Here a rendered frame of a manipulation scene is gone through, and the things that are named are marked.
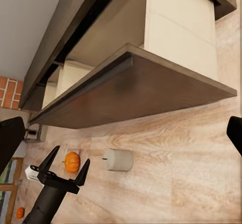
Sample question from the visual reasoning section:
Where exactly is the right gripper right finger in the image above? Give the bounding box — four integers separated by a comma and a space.
226, 116, 242, 156

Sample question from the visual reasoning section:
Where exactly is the pumpkin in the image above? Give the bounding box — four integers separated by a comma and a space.
62, 152, 80, 173
16, 207, 25, 219

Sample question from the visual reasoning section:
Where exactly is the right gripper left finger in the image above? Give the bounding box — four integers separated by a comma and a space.
0, 117, 26, 176

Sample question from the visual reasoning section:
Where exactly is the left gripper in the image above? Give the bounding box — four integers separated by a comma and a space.
34, 145, 90, 216

